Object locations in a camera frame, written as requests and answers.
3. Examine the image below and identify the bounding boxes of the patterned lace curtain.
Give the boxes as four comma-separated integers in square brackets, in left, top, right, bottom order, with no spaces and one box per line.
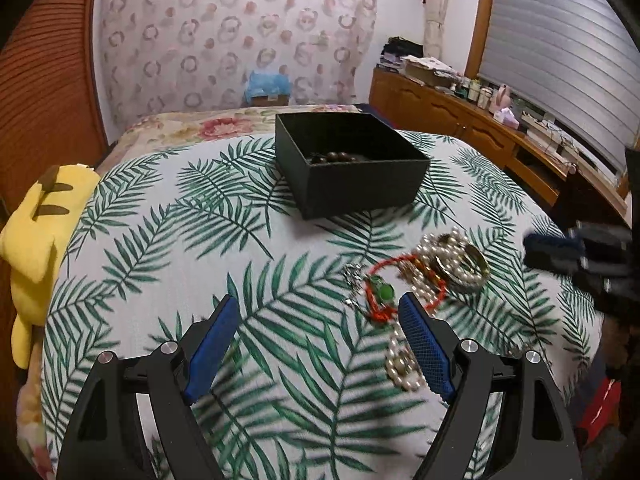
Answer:
[98,0,376,127]

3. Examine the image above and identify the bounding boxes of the yellow plush toy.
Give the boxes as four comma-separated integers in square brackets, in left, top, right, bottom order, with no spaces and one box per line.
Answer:
[1,165,100,370]

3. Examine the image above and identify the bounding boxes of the white pearl necklace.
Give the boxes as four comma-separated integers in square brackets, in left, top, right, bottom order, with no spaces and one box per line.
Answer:
[384,227,490,392]

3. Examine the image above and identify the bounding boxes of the black square jewelry box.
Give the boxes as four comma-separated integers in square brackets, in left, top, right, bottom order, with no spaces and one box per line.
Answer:
[274,112,430,220]

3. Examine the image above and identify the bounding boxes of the silver cuff bangle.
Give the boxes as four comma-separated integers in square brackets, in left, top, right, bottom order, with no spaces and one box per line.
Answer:
[433,243,490,294]

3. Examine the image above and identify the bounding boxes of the dark wooden bead bracelet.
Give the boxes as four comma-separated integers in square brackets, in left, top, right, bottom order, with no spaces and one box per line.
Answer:
[308,150,366,165]

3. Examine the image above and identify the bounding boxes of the pile of papers and clothes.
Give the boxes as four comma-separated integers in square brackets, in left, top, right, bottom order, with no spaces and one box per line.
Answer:
[376,37,462,88]

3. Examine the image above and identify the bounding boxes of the red cord bracelet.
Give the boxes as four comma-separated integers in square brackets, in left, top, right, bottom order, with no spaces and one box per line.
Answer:
[363,253,448,324]

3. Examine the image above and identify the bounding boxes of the grey window blind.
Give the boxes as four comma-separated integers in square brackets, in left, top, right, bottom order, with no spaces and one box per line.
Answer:
[480,0,639,171]

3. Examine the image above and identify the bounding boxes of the floral bedspread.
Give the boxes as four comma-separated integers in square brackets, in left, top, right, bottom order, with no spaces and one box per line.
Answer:
[96,104,360,176]

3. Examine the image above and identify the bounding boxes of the pink bunny figurine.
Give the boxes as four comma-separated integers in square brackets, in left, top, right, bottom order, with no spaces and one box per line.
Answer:
[488,84,512,114]

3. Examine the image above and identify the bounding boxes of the blue plastic bag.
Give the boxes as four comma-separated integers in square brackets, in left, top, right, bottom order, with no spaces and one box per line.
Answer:
[244,72,291,106]

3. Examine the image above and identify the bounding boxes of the silver chain pendant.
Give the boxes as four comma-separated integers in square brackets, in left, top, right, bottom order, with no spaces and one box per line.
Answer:
[343,262,364,312]

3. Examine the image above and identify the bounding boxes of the brown wooden wardrobe door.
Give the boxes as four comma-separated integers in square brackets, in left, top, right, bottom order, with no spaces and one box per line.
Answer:
[1,0,108,212]

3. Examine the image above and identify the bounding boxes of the green leaf print tablecloth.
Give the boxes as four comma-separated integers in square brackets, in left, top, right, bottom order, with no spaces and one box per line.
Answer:
[41,132,602,479]

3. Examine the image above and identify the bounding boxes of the wooden sideboard cabinet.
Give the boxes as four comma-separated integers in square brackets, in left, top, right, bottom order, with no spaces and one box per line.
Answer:
[369,68,631,229]

